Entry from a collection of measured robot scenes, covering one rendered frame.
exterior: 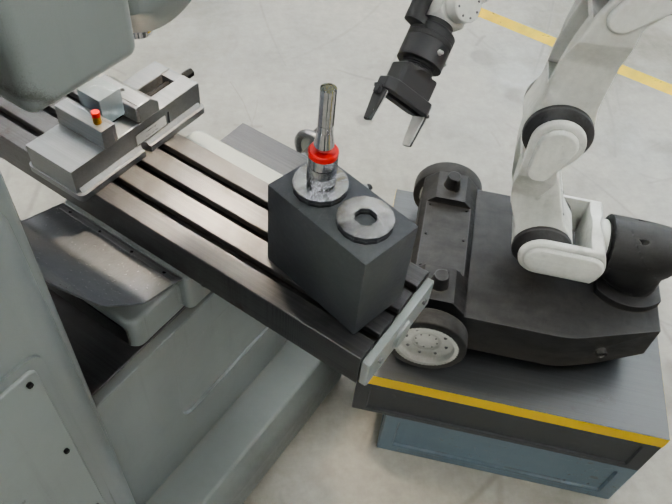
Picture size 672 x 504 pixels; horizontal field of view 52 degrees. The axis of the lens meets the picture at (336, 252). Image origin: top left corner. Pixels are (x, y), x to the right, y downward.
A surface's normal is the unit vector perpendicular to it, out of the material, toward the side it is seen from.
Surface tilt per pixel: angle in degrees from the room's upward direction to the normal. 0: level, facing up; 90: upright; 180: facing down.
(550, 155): 90
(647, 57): 0
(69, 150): 0
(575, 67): 90
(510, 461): 90
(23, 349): 88
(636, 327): 0
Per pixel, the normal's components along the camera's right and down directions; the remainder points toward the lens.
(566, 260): -0.20, 0.74
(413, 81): 0.56, 0.22
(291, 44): 0.07, -0.64
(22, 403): 0.83, 0.45
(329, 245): -0.71, 0.50
